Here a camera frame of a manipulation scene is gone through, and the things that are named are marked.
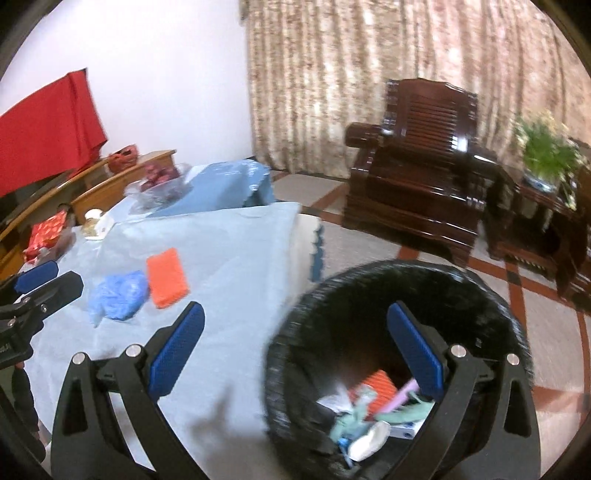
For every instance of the pale blue tablecloth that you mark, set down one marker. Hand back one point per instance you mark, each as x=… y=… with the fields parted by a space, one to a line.
x=231 y=277

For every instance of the white cloth with blue edge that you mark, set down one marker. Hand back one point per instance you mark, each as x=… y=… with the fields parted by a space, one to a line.
x=307 y=249

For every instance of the white plastic wrapper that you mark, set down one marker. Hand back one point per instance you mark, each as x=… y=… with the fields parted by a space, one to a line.
x=334 y=399

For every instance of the gold and white tissue box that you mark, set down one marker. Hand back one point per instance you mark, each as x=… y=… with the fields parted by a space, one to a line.
x=97 y=224

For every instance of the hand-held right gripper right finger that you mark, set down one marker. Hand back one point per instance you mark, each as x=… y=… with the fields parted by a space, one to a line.
x=415 y=350

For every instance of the black trash bin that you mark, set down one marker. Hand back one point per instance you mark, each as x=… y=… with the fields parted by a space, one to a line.
x=300 y=369

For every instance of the red gift packet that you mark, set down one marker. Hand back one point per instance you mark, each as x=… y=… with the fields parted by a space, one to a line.
x=46 y=235

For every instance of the red apple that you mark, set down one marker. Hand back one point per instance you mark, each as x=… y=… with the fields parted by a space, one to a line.
x=168 y=177
x=155 y=170

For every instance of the red woven bag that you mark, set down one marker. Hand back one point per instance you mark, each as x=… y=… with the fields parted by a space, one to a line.
x=123 y=158

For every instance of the dark wooden side table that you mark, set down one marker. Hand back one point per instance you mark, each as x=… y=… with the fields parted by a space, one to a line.
x=526 y=221

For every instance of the beige patterned curtain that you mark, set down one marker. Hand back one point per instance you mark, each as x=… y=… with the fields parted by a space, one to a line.
x=369 y=69

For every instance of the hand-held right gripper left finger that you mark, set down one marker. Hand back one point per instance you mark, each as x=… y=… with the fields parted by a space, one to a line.
x=178 y=350

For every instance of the glass fruit bowl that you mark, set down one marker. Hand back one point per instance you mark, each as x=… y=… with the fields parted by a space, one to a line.
x=159 y=194

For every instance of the pink plastic bag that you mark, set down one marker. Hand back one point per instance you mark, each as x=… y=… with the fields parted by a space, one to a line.
x=401 y=396

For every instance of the red cloth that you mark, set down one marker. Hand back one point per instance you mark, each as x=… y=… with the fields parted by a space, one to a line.
x=46 y=124

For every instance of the white box with blue label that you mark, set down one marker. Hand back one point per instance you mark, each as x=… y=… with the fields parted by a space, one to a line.
x=406 y=431

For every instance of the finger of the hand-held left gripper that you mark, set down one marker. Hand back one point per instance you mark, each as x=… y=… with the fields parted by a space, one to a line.
x=34 y=276
x=55 y=288

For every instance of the green potted plant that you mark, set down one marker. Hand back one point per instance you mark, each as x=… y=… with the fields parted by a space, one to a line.
x=545 y=147

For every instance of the orange sponge pad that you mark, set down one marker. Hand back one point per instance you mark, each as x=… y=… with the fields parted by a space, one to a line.
x=376 y=387
x=168 y=277

